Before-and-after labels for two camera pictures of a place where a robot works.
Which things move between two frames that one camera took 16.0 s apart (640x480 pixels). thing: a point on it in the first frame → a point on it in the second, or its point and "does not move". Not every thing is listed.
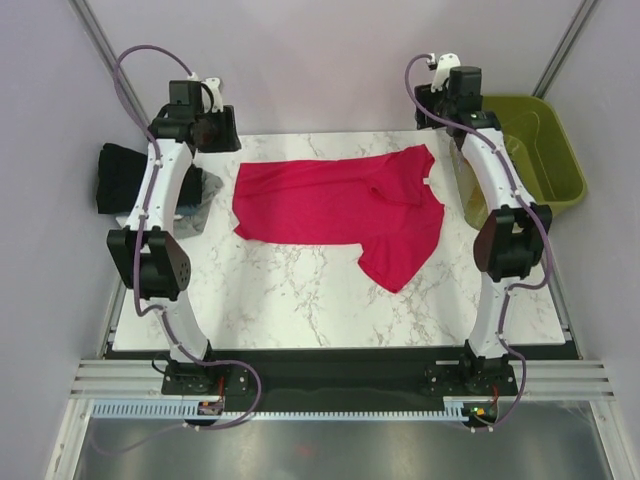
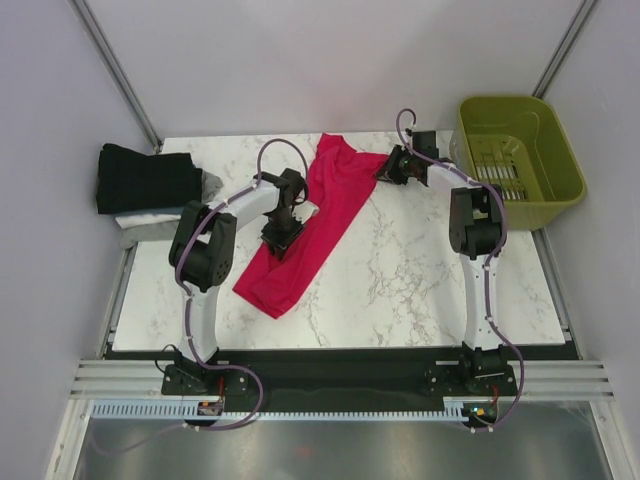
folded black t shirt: [121, 175] does not move
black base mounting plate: [337, 381] does not move
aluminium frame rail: [546, 379] does not move
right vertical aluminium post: [565, 48] does not move
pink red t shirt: [381, 202] → [341, 182]
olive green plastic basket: [541, 148] does not move
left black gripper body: [218, 131] → [282, 229]
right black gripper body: [433, 103] → [399, 167]
